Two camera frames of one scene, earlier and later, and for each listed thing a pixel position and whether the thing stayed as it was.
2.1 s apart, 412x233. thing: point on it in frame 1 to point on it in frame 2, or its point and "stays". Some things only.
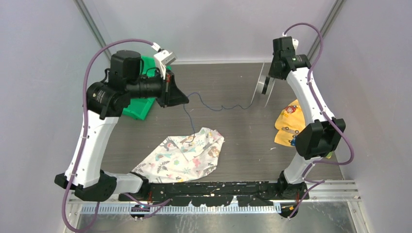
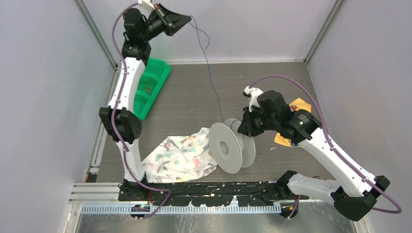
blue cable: [222, 107] to [194, 23]
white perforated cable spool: [265, 86] to [231, 148]
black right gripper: [271, 72] to [249, 129]
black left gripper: [171, 94] to [173, 21]
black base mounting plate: [221, 194] stays
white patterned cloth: [183, 158] stays
